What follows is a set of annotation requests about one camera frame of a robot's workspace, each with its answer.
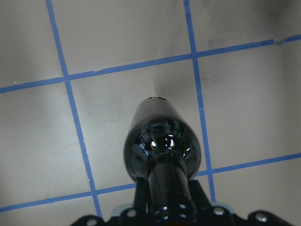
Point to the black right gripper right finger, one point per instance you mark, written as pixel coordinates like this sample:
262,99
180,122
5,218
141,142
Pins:
208,214

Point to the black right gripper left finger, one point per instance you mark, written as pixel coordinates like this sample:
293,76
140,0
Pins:
136,215

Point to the dark glass wine bottle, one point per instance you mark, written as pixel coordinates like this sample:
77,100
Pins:
164,150

